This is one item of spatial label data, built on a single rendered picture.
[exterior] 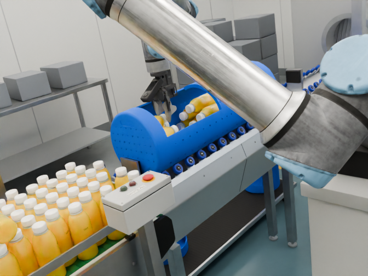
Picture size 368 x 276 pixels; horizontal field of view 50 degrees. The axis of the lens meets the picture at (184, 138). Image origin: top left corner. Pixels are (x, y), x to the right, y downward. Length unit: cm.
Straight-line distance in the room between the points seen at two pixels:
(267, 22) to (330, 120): 453
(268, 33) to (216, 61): 453
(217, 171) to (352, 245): 79
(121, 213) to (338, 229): 59
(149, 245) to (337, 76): 76
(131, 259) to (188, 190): 41
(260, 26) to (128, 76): 191
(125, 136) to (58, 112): 353
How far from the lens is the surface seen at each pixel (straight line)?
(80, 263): 131
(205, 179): 170
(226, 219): 275
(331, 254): 121
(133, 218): 117
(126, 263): 136
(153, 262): 133
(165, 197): 124
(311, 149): 86
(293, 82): 253
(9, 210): 137
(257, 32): 522
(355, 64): 89
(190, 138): 158
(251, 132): 197
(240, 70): 85
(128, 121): 152
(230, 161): 183
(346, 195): 107
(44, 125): 500
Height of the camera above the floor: 162
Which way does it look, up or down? 20 degrees down
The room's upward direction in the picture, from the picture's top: 10 degrees counter-clockwise
